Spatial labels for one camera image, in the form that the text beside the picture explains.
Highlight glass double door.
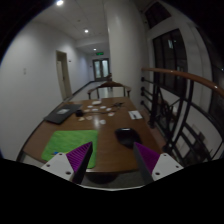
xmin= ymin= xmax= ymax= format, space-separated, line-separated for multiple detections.
xmin=92 ymin=57 xmax=111 ymax=82

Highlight ceiling lights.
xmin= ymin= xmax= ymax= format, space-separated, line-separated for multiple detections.
xmin=55 ymin=0 xmax=91 ymax=35

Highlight wooden armchair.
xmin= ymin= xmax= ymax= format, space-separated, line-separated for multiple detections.
xmin=86 ymin=80 xmax=132 ymax=100

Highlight white paper card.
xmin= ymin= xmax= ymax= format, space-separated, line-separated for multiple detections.
xmin=127 ymin=109 xmax=144 ymax=121

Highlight wooden handrail black metal railing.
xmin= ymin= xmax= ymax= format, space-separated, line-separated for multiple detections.
xmin=140 ymin=67 xmax=224 ymax=168

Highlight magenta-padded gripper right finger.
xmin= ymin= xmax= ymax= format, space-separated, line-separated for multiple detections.
xmin=132 ymin=141 xmax=185 ymax=186

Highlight black flat folder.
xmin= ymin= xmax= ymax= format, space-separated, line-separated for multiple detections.
xmin=43 ymin=103 xmax=84 ymax=125

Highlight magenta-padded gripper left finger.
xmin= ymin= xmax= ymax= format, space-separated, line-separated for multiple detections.
xmin=40 ymin=141 xmax=94 ymax=185

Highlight green mouse pad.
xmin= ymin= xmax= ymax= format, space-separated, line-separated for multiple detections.
xmin=41 ymin=129 xmax=100 ymax=170

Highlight small dark transom window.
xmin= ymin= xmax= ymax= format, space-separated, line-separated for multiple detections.
xmin=144 ymin=1 xmax=173 ymax=30

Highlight white side door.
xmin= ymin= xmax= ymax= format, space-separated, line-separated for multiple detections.
xmin=55 ymin=49 xmax=73 ymax=100

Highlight tall dark framed window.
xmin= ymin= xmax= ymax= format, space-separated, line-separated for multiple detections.
xmin=152 ymin=28 xmax=189 ymax=99

